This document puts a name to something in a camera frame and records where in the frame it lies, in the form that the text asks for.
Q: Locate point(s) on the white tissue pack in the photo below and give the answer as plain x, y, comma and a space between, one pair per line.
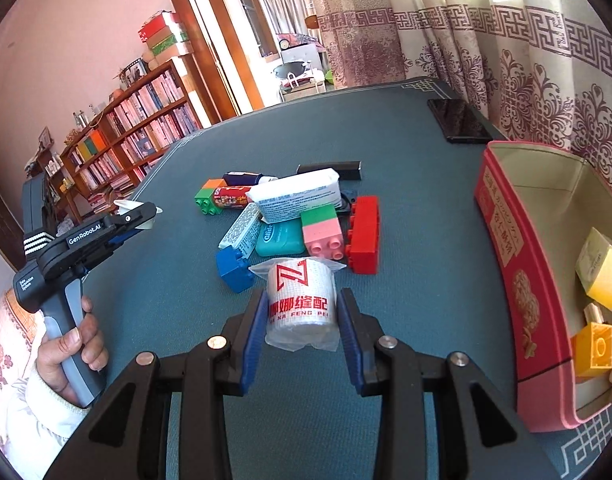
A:
286, 198

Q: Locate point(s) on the patterned white blue box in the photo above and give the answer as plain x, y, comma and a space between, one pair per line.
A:
243, 233

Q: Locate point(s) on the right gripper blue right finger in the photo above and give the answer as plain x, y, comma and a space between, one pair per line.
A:
355, 339

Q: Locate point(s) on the red cylindrical candy tube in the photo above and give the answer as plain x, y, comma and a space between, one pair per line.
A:
231, 196

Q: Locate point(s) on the red biscuit tin box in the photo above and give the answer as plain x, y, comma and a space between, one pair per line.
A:
539, 205

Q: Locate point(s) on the white bandage roll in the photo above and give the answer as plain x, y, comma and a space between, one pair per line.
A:
302, 302

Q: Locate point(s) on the patterned white purple curtain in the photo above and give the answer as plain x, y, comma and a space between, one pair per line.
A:
539, 70

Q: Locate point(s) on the cluttered far side table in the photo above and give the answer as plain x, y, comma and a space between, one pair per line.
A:
301, 69

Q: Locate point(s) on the person's left hand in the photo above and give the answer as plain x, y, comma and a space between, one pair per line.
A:
85, 342

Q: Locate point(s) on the stacked gift boxes on shelf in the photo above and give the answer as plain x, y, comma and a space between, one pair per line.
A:
165, 38

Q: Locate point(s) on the orange green toy block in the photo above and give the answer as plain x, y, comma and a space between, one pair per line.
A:
204, 198

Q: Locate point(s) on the green pink toy block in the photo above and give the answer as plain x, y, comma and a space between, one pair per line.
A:
322, 233

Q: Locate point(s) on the white green medicine box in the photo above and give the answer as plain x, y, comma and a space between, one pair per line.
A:
594, 268

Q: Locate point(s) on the black smartphone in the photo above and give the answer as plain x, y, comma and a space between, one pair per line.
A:
458, 122

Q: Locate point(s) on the red long toy block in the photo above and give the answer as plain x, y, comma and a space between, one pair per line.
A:
363, 236

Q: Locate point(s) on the blue toy block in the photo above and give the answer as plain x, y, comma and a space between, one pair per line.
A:
234, 269

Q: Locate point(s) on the black folding comb brush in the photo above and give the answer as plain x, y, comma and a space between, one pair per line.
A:
348, 198

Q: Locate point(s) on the black rectangular lipstick case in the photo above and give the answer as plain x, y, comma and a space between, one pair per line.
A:
350, 170

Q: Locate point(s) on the wooden bookshelf with books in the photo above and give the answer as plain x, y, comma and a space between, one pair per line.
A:
108, 159

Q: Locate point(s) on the navy blue white tube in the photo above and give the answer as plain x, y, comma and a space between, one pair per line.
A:
242, 178

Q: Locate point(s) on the floral white sleeve forearm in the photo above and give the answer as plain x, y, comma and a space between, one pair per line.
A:
35, 422

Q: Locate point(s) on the teal Glide floss case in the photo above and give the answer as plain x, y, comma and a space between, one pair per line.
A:
280, 239

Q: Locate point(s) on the orange yellow toy block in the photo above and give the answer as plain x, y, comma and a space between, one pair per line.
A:
592, 345

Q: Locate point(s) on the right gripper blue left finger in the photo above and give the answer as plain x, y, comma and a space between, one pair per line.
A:
251, 336

